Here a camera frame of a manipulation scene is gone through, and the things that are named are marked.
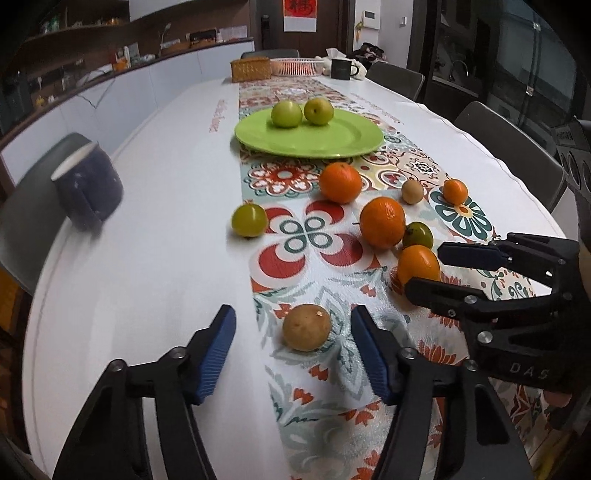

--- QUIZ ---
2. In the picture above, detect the small orange tangerine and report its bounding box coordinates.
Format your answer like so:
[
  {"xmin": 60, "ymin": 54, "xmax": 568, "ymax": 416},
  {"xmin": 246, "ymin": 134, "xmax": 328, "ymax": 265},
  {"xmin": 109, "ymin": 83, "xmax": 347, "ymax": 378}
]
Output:
[{"xmin": 397, "ymin": 244, "xmax": 441, "ymax": 286}]

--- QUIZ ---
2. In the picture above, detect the brown round fruit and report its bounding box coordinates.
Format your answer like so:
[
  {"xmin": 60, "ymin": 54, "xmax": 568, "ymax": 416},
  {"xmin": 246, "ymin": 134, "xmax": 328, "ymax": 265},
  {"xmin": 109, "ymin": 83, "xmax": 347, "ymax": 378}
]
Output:
[{"xmin": 283, "ymin": 304, "xmax": 332, "ymax": 352}]

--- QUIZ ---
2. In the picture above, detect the right hand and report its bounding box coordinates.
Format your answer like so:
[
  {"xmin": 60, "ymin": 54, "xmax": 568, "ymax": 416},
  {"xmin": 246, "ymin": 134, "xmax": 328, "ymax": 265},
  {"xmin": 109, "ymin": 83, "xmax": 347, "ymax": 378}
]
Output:
[{"xmin": 543, "ymin": 391, "xmax": 572, "ymax": 430}]

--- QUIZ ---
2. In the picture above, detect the small green red fruit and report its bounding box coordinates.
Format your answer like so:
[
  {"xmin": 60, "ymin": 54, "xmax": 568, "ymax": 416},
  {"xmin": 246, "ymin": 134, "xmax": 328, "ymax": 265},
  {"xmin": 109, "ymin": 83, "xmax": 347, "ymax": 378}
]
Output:
[{"xmin": 403, "ymin": 221, "xmax": 434, "ymax": 249}]

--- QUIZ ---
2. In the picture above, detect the small orange on flower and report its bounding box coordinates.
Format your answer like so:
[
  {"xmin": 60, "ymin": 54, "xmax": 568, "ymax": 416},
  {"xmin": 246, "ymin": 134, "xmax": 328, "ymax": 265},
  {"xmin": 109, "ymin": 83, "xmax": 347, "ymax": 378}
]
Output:
[{"xmin": 442, "ymin": 179, "xmax": 469, "ymax": 206}]

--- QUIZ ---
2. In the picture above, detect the small brown fruit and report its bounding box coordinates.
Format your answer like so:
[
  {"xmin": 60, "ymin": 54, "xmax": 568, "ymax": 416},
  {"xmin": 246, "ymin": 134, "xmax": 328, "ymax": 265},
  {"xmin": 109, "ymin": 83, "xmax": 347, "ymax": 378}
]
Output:
[{"xmin": 402, "ymin": 179, "xmax": 425, "ymax": 205}]

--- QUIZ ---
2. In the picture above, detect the dark chair right near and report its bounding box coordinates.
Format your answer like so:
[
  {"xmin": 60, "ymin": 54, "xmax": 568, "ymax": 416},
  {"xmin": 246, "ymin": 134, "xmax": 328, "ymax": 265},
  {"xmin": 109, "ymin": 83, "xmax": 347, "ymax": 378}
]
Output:
[{"xmin": 454, "ymin": 101, "xmax": 566, "ymax": 212}]

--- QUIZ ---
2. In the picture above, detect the dark chair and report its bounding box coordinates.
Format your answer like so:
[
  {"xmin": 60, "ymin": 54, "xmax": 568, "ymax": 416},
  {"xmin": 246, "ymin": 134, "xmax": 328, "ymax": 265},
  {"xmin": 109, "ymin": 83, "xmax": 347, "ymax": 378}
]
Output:
[
  {"xmin": 367, "ymin": 62, "xmax": 425, "ymax": 101},
  {"xmin": 454, "ymin": 101, "xmax": 566, "ymax": 212},
  {"xmin": 1, "ymin": 133, "xmax": 90, "ymax": 294}
]

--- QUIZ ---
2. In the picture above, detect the large orange near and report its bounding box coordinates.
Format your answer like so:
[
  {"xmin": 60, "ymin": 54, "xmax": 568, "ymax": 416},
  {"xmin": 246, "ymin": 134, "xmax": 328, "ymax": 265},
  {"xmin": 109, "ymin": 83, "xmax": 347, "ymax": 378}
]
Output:
[{"xmin": 359, "ymin": 196, "xmax": 406, "ymax": 250}]

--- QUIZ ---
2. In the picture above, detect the large orange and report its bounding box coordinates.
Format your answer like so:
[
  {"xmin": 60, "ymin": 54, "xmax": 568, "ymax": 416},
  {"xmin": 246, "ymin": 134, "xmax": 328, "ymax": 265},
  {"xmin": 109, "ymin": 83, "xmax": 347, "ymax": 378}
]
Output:
[
  {"xmin": 359, "ymin": 196, "xmax": 406, "ymax": 250},
  {"xmin": 318, "ymin": 162, "xmax": 363, "ymax": 204}
]

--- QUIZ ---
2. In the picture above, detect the patterned table runner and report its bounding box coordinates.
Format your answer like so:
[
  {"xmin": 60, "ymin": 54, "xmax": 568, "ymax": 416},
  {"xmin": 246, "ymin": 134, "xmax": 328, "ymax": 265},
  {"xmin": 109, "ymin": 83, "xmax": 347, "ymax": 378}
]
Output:
[{"xmin": 236, "ymin": 74, "xmax": 562, "ymax": 480}]

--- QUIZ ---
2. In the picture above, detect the large orange far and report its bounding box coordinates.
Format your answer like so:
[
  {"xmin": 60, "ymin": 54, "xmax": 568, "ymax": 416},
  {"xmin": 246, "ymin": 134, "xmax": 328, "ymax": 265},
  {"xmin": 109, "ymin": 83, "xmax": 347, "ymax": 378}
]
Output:
[{"xmin": 318, "ymin": 162, "xmax": 363, "ymax": 204}]

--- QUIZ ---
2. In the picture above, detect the green plate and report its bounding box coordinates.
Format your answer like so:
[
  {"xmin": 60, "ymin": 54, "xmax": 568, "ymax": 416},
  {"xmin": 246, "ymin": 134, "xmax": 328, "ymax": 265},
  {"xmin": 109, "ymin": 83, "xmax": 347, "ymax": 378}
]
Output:
[{"xmin": 235, "ymin": 109, "xmax": 384, "ymax": 159}]

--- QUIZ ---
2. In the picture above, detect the dark chair right far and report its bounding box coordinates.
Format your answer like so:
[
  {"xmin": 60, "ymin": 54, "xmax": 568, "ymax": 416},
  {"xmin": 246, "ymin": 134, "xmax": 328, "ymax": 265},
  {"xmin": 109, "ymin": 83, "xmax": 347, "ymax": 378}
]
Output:
[{"xmin": 367, "ymin": 62, "xmax": 425, "ymax": 101}]

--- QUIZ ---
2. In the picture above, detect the green apple right on plate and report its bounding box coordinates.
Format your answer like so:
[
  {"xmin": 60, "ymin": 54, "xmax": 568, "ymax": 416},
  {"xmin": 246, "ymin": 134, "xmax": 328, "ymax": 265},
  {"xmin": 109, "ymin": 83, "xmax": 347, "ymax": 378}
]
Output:
[{"xmin": 304, "ymin": 98, "xmax": 335, "ymax": 126}]

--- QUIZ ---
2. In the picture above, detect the green apple on plate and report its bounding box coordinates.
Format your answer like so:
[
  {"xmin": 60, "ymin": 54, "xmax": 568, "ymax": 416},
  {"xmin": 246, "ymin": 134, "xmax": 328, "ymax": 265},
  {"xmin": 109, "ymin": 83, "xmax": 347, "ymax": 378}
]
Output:
[
  {"xmin": 271, "ymin": 100, "xmax": 304, "ymax": 129},
  {"xmin": 304, "ymin": 98, "xmax": 335, "ymax": 126}
]

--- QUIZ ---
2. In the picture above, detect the green fruit on table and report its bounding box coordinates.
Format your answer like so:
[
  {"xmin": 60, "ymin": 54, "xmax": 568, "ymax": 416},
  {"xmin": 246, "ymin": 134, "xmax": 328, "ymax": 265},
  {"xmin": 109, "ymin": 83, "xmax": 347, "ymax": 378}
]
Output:
[{"xmin": 231, "ymin": 203, "xmax": 269, "ymax": 238}]

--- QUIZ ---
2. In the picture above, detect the black mug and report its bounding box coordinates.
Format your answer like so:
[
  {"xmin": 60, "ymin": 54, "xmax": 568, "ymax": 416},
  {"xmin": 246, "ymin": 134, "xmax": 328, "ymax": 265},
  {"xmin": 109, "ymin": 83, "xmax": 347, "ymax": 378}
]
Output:
[{"xmin": 331, "ymin": 58, "xmax": 359, "ymax": 80}]

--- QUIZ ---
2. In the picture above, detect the green apple left on plate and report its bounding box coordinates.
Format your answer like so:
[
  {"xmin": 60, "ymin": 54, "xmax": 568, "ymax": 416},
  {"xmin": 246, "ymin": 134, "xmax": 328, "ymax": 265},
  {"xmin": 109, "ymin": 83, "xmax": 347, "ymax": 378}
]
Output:
[{"xmin": 271, "ymin": 100, "xmax": 304, "ymax": 129}]

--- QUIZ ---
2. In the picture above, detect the dark chair left side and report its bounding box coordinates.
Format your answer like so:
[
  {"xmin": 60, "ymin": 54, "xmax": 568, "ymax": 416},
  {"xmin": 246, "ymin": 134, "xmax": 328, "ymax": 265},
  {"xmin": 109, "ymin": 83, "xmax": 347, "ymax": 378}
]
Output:
[{"xmin": 1, "ymin": 133, "xmax": 90, "ymax": 294}]

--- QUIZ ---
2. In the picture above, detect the white cloth by mug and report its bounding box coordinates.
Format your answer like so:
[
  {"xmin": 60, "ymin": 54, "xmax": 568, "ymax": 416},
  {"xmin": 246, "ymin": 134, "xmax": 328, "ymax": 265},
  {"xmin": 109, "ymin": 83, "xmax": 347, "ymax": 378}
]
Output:
[{"xmin": 315, "ymin": 56, "xmax": 367, "ymax": 80}]

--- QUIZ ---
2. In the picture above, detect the dark blue mug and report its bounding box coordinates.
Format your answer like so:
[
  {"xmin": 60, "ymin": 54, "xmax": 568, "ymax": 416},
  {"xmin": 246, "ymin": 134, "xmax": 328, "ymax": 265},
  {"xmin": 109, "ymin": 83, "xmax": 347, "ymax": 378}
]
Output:
[{"xmin": 50, "ymin": 142, "xmax": 123, "ymax": 232}]

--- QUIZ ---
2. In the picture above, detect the dark chair table end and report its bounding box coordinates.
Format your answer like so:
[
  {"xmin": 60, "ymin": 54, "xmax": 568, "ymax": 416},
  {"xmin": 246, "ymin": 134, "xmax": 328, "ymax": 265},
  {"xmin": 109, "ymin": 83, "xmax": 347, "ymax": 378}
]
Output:
[{"xmin": 240, "ymin": 49, "xmax": 301, "ymax": 59}]

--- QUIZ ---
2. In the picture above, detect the wicker basket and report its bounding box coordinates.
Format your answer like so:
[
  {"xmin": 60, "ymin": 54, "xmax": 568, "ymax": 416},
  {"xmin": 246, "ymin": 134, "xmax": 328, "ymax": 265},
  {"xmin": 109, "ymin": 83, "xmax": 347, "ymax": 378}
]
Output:
[{"xmin": 230, "ymin": 57, "xmax": 273, "ymax": 83}]

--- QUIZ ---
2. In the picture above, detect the red poster on door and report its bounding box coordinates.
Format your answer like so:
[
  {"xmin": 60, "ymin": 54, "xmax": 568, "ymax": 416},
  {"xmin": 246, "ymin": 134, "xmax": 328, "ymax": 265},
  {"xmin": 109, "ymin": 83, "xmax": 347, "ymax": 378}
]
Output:
[{"xmin": 283, "ymin": 0, "xmax": 318, "ymax": 33}]

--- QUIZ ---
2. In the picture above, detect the pink wire fruit basket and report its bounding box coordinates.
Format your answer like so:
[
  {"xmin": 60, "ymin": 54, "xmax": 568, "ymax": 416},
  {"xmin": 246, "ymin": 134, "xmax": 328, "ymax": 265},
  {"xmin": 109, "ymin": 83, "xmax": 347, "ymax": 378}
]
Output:
[{"xmin": 270, "ymin": 58, "xmax": 325, "ymax": 77}]

